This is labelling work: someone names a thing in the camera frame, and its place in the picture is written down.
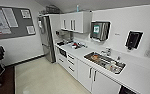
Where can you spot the black built-in appliance front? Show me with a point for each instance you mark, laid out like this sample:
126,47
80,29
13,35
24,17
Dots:
62,52

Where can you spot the steel paper towel dispenser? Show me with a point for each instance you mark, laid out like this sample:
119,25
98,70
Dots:
100,30

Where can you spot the stainless steel sink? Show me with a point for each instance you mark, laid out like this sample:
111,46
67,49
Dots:
106,65

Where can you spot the white plain wall cabinet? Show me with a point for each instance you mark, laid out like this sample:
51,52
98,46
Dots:
79,21

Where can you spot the black soap dispenser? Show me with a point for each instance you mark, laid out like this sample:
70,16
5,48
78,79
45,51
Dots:
133,39

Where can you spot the metal dish rack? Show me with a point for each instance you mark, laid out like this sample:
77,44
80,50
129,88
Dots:
78,44

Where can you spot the grey bulletin board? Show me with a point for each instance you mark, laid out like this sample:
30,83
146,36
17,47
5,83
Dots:
19,31

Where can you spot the steel refrigerator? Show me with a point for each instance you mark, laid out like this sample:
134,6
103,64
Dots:
47,40

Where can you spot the white base cabinet door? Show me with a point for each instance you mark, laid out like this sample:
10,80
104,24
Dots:
83,75
104,85

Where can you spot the slim blue bottle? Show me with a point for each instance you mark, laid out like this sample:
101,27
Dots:
78,8

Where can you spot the small wall label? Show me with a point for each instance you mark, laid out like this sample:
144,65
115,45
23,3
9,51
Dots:
117,34

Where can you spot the steel dishwasher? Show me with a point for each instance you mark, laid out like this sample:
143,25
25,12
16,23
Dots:
127,90

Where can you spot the white paper sheet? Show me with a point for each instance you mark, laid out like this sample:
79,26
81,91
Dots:
10,17
30,30
25,14

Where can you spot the chrome faucet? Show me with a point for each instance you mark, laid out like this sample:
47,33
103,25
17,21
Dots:
107,52

